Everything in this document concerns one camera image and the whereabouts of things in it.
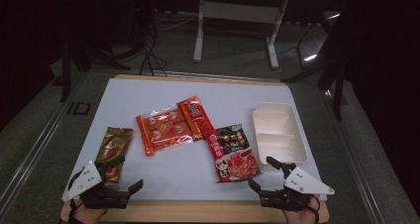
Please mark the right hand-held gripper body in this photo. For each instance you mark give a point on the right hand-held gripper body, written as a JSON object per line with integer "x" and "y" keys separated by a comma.
{"x": 303, "y": 183}

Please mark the white metal desk frame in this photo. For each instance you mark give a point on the white metal desk frame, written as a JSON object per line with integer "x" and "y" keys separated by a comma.
{"x": 241, "y": 14}

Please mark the orange red seasoning packet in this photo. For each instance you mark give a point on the orange red seasoning packet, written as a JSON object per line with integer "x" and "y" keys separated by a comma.
{"x": 196, "y": 116}

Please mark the person's left hand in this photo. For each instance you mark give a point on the person's left hand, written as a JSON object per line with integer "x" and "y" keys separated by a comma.
{"x": 87, "y": 216}

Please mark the black metal stand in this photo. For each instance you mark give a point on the black metal stand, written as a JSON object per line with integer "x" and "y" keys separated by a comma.
{"x": 67, "y": 65}

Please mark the black red seasoning packet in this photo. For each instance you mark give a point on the black red seasoning packet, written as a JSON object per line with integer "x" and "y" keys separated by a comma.
{"x": 236, "y": 158}

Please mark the white plastic tray container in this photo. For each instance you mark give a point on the white plastic tray container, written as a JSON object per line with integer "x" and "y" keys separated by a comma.
{"x": 280, "y": 131}

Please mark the person's right hand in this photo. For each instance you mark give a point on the person's right hand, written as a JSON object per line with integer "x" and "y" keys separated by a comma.
{"x": 302, "y": 217}

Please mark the brown gold seasoning packet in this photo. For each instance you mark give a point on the brown gold seasoning packet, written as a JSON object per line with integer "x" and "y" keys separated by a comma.
{"x": 114, "y": 141}

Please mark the white table mat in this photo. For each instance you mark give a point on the white table mat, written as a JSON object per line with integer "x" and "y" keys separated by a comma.
{"x": 185, "y": 179}

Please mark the orange clear snack packet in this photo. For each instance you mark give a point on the orange clear snack packet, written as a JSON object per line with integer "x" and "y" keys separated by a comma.
{"x": 163, "y": 129}

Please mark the black chair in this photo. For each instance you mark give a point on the black chair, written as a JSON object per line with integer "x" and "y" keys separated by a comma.
{"x": 318, "y": 42}

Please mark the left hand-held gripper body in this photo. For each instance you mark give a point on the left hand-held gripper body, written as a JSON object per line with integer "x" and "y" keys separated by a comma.
{"x": 84, "y": 181}

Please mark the black floor socket box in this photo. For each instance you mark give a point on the black floor socket box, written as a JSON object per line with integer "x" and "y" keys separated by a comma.
{"x": 79, "y": 108}

